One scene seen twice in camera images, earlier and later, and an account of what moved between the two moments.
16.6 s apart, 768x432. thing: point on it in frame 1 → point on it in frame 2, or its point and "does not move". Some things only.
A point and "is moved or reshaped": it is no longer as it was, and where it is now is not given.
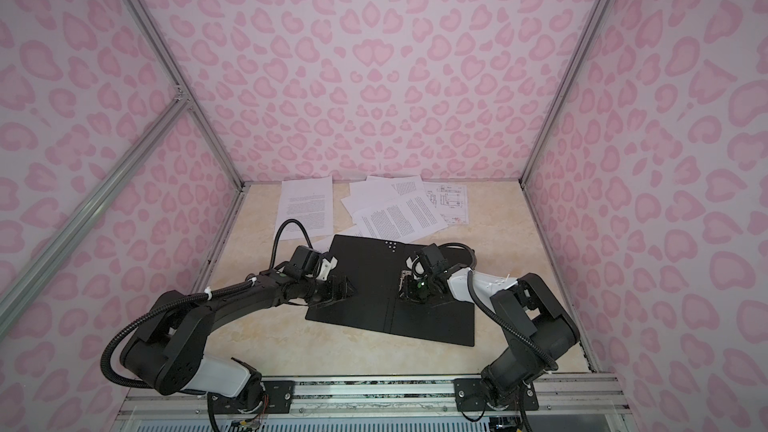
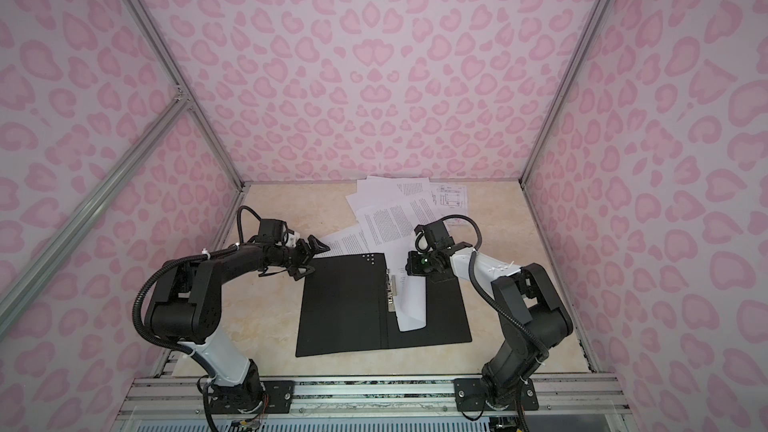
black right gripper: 408,293 → 414,268
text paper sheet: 377,190 does not move
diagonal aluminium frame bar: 167,117 does not move
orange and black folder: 374,269 is moved or reshaped
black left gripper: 333,295 → 306,255
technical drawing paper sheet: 450,200 does not move
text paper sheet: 310,201 → 411,300
